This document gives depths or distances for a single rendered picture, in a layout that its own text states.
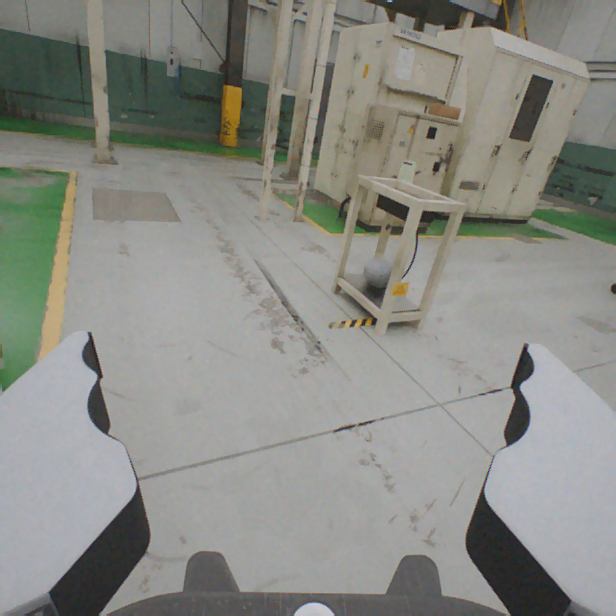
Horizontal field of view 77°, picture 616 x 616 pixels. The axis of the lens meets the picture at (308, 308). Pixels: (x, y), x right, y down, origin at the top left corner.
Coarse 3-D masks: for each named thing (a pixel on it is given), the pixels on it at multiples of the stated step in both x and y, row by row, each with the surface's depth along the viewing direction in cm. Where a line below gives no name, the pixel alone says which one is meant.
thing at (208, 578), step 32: (192, 576) 5; (224, 576) 5; (416, 576) 6; (128, 608) 5; (160, 608) 5; (192, 608) 5; (224, 608) 5; (256, 608) 5; (288, 608) 5; (320, 608) 5; (352, 608) 5; (384, 608) 5; (416, 608) 5; (448, 608) 5; (480, 608) 5
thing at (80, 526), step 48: (48, 384) 9; (96, 384) 9; (0, 432) 8; (48, 432) 8; (96, 432) 8; (0, 480) 7; (48, 480) 7; (96, 480) 7; (0, 528) 6; (48, 528) 6; (96, 528) 6; (144, 528) 7; (0, 576) 5; (48, 576) 5; (96, 576) 6
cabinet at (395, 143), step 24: (384, 120) 393; (408, 120) 386; (432, 120) 401; (456, 120) 410; (360, 144) 431; (384, 144) 395; (408, 144) 399; (432, 144) 412; (360, 168) 434; (384, 168) 401; (408, 168) 413; (432, 168) 427; (360, 216) 440; (384, 216) 431
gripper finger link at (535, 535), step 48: (528, 384) 10; (576, 384) 10; (528, 432) 8; (576, 432) 8; (528, 480) 7; (576, 480) 7; (480, 528) 7; (528, 528) 6; (576, 528) 6; (528, 576) 6; (576, 576) 6
